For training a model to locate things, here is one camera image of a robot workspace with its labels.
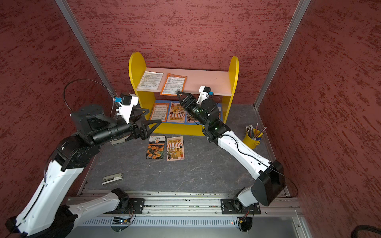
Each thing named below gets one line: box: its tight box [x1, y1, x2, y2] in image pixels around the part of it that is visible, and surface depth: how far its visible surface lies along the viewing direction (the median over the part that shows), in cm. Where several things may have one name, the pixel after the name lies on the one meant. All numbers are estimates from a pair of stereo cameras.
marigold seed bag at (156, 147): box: [145, 135, 166, 160], surface depth 97 cm
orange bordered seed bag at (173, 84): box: [159, 72, 188, 96], surface depth 76 cm
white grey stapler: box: [102, 173, 124, 185], surface depth 83 cm
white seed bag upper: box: [137, 70, 164, 90], surface depth 77 cm
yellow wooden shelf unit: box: [128, 52, 240, 136], surface depth 78 cm
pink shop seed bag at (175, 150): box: [166, 135, 185, 162], surface depth 97 cm
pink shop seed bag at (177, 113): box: [167, 102, 187, 123], surface depth 99 cm
